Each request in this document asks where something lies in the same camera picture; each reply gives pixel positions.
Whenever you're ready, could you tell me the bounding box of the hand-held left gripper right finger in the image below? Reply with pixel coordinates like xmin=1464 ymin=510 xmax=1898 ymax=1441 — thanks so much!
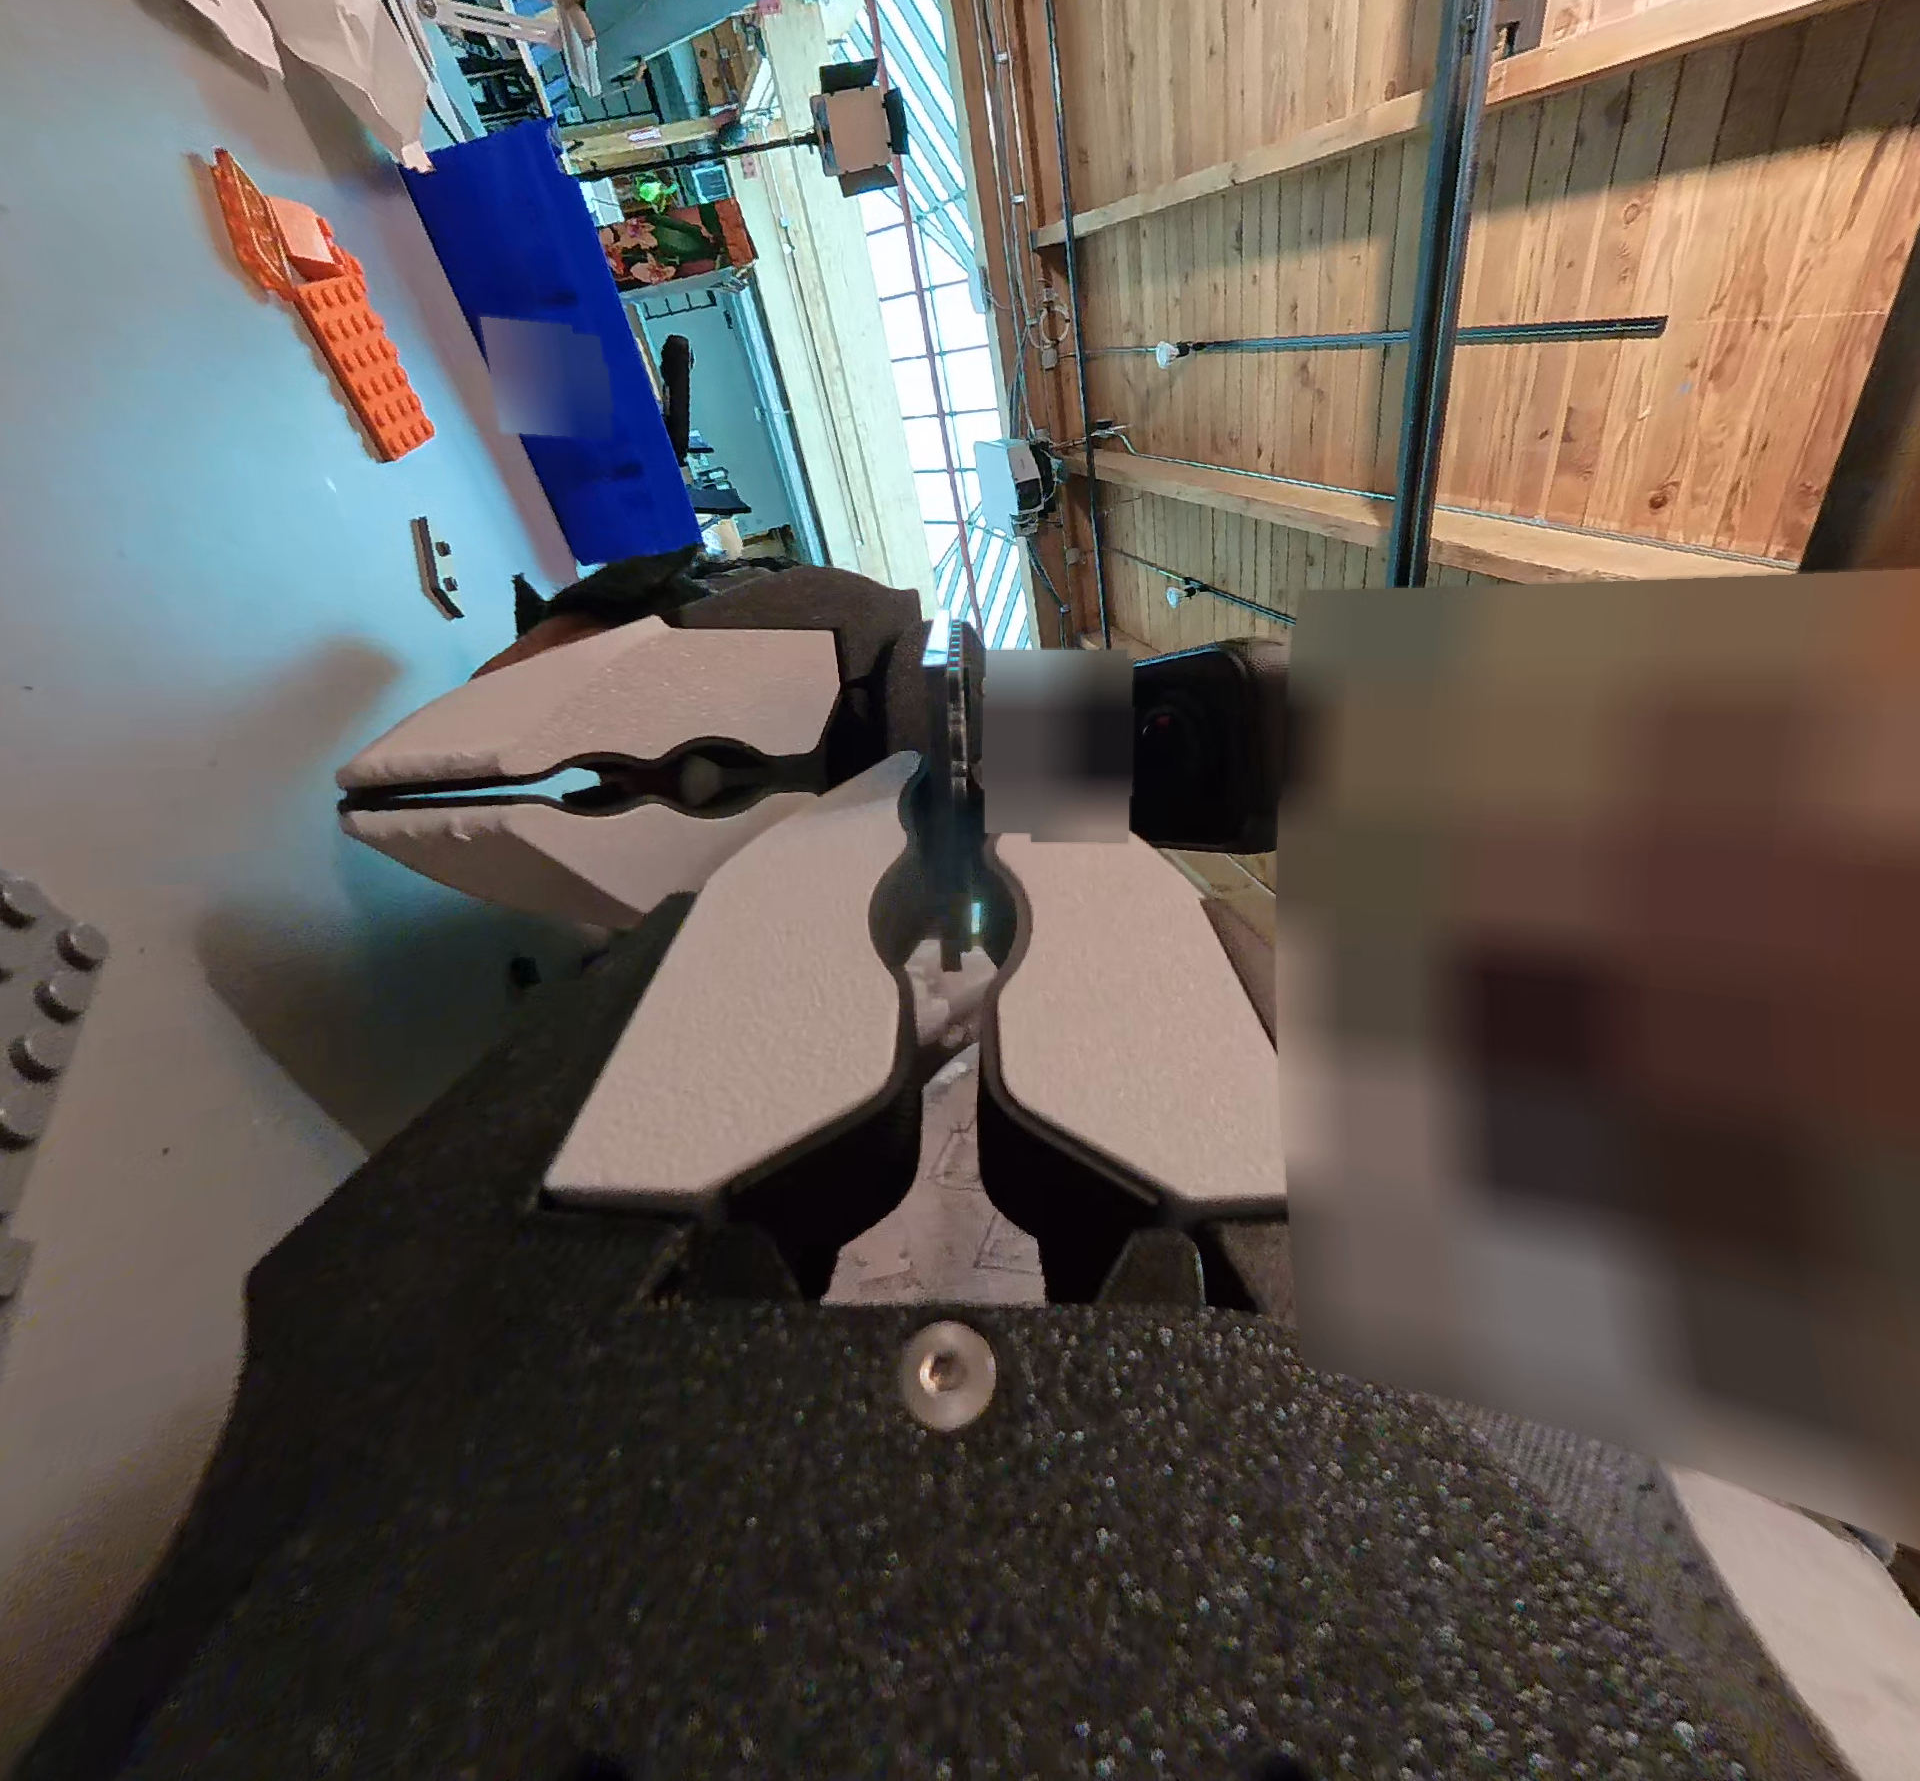
xmin=979 ymin=839 xmax=1291 ymax=1309

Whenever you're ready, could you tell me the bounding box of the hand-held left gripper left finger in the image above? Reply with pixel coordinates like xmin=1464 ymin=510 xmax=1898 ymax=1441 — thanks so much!
xmin=544 ymin=752 xmax=922 ymax=1303

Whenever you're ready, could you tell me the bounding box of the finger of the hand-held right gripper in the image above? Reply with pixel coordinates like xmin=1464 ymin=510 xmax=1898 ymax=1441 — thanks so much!
xmin=336 ymin=752 xmax=921 ymax=935
xmin=333 ymin=615 xmax=849 ymax=810

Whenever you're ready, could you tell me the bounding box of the large dark grey lego plate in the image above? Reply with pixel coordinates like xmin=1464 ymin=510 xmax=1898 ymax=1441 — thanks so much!
xmin=921 ymin=617 xmax=993 ymax=973

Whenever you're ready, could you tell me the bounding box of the grey lego baseplate build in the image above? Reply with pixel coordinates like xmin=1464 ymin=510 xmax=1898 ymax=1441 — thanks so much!
xmin=0 ymin=871 xmax=111 ymax=1303

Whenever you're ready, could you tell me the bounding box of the light panel on arm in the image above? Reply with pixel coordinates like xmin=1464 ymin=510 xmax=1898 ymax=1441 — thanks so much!
xmin=569 ymin=56 xmax=912 ymax=199

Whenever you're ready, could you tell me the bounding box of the orange lego plate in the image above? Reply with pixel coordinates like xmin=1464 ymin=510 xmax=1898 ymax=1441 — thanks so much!
xmin=290 ymin=243 xmax=436 ymax=463

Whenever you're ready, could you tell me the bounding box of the black office chair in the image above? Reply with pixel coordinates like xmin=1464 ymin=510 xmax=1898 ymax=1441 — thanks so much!
xmin=656 ymin=333 xmax=753 ymax=524

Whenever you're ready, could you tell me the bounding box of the large window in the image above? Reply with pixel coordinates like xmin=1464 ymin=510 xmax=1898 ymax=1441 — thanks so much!
xmin=855 ymin=0 xmax=1037 ymax=650

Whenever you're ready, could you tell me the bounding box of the dark printed booklet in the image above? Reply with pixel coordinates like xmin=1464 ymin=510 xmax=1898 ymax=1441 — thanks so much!
xmin=598 ymin=196 xmax=759 ymax=290

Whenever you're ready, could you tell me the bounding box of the blue plastic storage bin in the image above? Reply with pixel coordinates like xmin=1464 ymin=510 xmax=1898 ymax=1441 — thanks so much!
xmin=397 ymin=119 xmax=707 ymax=571

